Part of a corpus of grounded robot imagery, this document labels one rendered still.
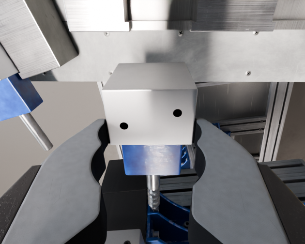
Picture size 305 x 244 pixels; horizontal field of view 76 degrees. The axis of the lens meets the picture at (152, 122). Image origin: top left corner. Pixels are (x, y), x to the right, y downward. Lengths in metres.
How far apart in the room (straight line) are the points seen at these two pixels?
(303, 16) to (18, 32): 0.25
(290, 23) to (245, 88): 0.79
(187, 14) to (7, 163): 1.70
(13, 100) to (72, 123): 1.10
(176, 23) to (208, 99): 0.79
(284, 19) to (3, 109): 0.28
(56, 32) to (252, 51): 0.23
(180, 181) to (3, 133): 1.33
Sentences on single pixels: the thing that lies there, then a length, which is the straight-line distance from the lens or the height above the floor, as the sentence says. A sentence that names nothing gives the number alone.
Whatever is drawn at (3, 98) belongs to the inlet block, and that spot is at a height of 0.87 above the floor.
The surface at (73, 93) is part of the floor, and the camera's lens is 1.23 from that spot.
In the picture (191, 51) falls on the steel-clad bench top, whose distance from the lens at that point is 0.26.
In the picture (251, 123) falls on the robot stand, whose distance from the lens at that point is 1.07.
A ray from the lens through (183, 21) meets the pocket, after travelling 0.18.
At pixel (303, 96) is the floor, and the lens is 1.42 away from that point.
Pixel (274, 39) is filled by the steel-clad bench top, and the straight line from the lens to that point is 0.29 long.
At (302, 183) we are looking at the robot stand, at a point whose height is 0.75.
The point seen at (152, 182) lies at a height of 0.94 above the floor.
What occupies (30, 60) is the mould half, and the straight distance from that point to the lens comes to 0.24.
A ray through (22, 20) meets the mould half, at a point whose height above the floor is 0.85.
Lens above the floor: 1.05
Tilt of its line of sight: 59 degrees down
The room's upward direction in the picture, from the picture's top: 178 degrees counter-clockwise
